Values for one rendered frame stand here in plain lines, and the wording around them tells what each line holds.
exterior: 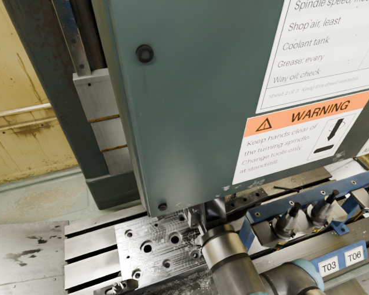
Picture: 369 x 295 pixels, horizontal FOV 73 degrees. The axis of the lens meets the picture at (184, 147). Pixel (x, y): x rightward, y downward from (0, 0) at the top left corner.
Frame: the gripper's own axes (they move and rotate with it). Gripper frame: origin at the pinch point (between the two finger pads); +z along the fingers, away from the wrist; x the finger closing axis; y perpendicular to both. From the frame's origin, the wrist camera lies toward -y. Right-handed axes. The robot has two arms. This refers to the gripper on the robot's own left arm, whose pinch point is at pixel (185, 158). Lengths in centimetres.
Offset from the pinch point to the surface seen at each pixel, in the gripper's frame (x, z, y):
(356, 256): 56, -26, 45
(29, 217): -72, 54, 82
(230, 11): -4.5, -20.9, -38.9
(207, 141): -5.2, -21.1, -27.5
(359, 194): 49, -15, 17
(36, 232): -63, 37, 71
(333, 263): 46, -25, 45
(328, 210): 32.1, -18.4, 11.9
